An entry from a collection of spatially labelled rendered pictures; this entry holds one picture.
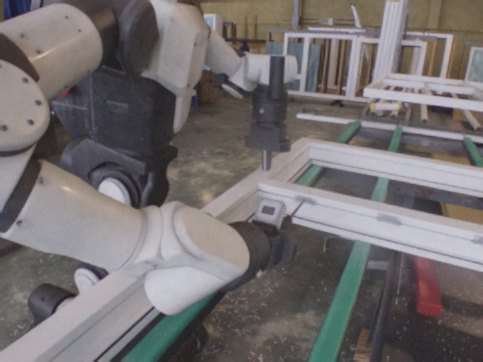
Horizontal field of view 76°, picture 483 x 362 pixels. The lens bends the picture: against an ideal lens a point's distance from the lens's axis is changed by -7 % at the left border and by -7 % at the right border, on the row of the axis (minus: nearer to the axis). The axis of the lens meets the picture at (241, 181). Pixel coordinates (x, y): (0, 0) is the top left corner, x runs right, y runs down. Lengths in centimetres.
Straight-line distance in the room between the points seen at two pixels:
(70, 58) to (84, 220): 17
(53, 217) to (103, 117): 43
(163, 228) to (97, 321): 21
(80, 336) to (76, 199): 23
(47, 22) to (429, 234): 72
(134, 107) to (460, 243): 69
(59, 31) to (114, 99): 30
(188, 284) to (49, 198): 18
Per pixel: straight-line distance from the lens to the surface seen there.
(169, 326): 54
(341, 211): 76
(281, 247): 53
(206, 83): 685
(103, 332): 51
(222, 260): 35
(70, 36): 40
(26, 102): 29
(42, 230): 29
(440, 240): 77
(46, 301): 148
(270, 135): 84
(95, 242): 31
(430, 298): 106
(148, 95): 64
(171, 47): 61
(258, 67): 80
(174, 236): 32
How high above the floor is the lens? 125
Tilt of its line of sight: 23 degrees down
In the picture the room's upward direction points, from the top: 1 degrees clockwise
